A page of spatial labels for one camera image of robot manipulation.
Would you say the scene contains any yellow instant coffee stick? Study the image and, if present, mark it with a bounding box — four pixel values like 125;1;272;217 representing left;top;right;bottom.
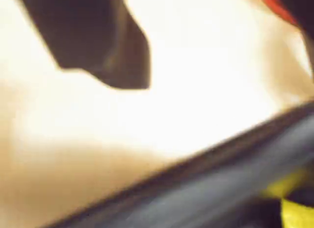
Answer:
260;171;314;228

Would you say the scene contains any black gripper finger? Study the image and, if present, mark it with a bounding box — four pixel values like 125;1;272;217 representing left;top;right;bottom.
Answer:
14;0;152;91
277;0;314;82

